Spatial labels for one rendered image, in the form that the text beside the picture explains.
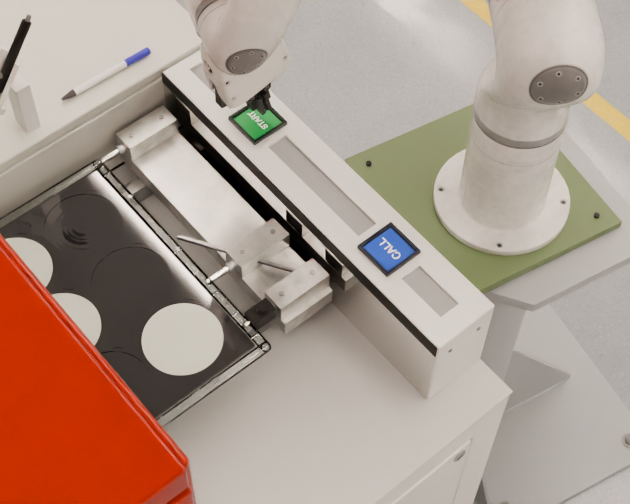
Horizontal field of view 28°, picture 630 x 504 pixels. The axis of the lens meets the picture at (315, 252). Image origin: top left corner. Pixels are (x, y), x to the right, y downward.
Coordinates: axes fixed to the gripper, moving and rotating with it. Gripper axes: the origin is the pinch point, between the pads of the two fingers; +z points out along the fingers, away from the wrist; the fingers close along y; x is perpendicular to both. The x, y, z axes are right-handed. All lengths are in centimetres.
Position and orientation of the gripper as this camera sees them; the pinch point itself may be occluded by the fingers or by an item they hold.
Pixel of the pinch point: (257, 97)
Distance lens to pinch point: 163.1
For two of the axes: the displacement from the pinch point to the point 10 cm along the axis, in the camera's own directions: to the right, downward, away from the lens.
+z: 1.4, 4.1, 9.0
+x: -6.4, -6.6, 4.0
